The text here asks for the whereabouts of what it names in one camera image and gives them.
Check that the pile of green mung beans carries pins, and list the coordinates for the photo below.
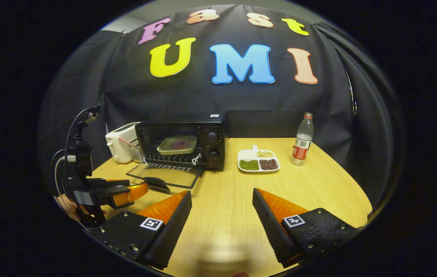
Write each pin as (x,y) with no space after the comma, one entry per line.
(249,165)

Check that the red striped straw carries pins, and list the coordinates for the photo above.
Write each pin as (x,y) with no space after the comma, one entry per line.
(124,141)

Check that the black electric oven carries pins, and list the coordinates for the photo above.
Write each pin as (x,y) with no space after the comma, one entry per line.
(218,127)

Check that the clear plastic water bottle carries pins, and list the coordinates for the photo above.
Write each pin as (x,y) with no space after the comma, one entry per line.
(301,152)

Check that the cream square plate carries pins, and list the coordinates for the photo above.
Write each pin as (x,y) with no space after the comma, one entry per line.
(164,149)

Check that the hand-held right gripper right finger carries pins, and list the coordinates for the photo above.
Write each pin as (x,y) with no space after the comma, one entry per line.
(270,231)

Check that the pink ham slice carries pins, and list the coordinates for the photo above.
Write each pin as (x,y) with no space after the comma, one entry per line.
(180,144)

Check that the white toaster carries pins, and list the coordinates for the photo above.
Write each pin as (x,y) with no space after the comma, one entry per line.
(116,154)

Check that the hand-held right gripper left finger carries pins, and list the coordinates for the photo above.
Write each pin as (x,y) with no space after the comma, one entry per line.
(170,231)

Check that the pile of yellow soybeans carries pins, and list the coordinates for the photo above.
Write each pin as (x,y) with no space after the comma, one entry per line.
(265,154)

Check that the white divided dish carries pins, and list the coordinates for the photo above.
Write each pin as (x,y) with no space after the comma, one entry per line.
(247,154)

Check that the pile of dark red beans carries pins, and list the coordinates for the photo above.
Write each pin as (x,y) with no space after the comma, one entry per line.
(268,164)

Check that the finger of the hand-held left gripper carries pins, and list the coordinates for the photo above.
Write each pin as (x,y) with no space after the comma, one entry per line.
(132,194)
(110,184)

